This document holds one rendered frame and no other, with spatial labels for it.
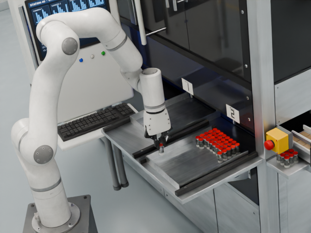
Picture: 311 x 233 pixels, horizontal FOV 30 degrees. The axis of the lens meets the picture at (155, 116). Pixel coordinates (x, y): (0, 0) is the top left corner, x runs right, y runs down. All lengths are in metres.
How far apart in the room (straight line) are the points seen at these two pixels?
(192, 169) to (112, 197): 1.44
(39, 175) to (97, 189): 1.74
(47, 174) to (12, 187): 1.99
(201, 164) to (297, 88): 0.50
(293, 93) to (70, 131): 1.14
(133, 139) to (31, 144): 0.74
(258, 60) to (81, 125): 1.11
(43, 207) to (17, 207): 1.70
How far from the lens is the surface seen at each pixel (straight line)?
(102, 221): 3.61
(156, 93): 2.21
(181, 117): 2.74
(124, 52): 2.08
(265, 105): 2.27
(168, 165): 2.43
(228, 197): 2.82
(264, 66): 2.20
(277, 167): 2.37
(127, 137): 2.66
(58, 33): 1.92
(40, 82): 2.00
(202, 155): 2.46
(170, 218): 3.52
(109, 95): 3.07
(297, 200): 2.69
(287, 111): 2.38
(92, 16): 2.00
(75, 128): 2.93
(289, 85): 2.33
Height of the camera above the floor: 2.29
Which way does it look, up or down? 31 degrees down
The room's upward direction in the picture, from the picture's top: 9 degrees counter-clockwise
